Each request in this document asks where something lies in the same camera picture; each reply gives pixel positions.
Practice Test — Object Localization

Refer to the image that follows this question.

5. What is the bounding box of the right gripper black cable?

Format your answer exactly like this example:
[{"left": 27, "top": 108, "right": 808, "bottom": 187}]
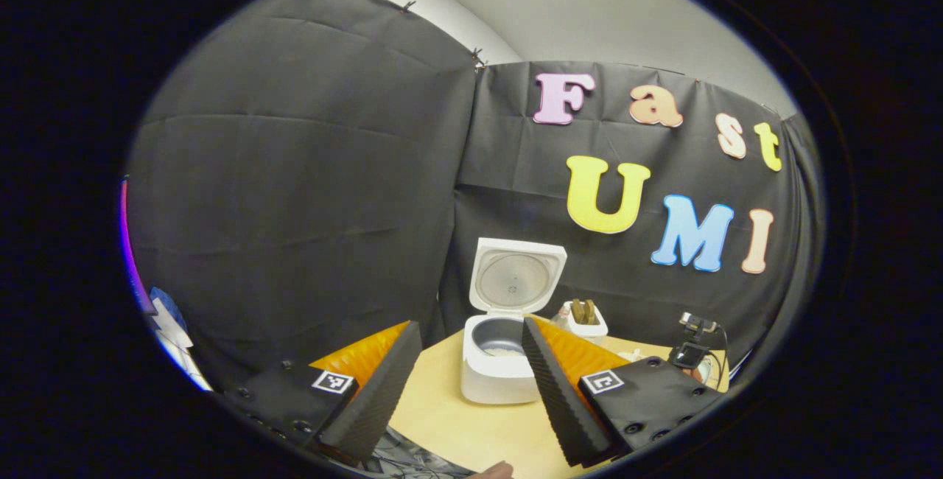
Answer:
[{"left": 713, "top": 326, "right": 732, "bottom": 393}]

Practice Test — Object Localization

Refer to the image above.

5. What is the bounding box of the white chopstick holder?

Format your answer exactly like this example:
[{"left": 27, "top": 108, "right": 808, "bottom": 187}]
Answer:
[{"left": 561, "top": 301, "right": 610, "bottom": 344}]

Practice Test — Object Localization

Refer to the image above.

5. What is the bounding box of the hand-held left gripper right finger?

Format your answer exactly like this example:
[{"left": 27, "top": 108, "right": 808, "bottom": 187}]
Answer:
[{"left": 522, "top": 316, "right": 727, "bottom": 469}]

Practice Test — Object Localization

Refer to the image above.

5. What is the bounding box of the blue white object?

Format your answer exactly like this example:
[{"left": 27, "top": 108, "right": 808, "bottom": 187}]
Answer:
[{"left": 146, "top": 286, "right": 212, "bottom": 392}]

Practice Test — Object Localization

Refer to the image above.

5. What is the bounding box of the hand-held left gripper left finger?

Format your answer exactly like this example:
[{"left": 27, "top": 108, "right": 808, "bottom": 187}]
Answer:
[{"left": 221, "top": 321, "right": 424, "bottom": 465}]

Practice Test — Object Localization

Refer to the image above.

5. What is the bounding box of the white rice cooker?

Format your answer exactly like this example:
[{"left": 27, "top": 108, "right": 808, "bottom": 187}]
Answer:
[{"left": 460, "top": 237, "right": 569, "bottom": 405}]

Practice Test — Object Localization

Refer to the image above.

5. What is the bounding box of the black backdrop cloth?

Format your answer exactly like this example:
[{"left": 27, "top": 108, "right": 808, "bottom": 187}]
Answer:
[{"left": 125, "top": 0, "right": 826, "bottom": 391}]

